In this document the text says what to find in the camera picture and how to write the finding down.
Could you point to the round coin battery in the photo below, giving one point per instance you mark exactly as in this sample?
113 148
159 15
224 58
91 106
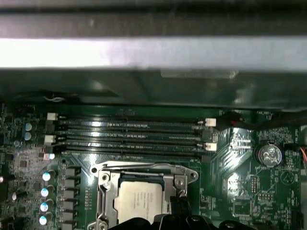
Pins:
269 155

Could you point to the silver-topped CPU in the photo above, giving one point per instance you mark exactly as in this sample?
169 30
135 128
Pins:
141 198

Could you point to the black PC case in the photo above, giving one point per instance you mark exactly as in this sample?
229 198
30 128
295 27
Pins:
168 91

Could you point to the CPU socket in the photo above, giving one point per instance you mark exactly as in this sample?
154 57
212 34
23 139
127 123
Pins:
189 173

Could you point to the silver round capacitor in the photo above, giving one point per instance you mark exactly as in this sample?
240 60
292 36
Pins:
44 192
43 220
44 207
46 176

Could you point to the white case label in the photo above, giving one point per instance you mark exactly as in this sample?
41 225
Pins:
199 73

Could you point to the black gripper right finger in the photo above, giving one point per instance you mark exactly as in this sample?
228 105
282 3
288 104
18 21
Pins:
192 224

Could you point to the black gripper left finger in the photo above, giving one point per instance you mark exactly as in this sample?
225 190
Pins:
165 222

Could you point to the green motherboard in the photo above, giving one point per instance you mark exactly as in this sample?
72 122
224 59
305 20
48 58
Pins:
227 167

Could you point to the RAM slot with white clips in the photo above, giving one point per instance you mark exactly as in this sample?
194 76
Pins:
127 122
127 143

